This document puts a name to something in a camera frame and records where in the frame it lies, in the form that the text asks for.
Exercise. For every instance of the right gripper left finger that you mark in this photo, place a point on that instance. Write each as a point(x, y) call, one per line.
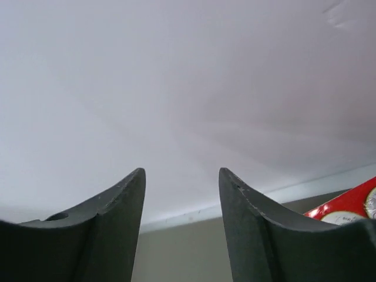
point(95, 240)

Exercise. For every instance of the red 13-storey treehouse book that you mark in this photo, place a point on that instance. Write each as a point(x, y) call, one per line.
point(356, 204)

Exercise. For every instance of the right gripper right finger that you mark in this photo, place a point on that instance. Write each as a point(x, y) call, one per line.
point(269, 242)

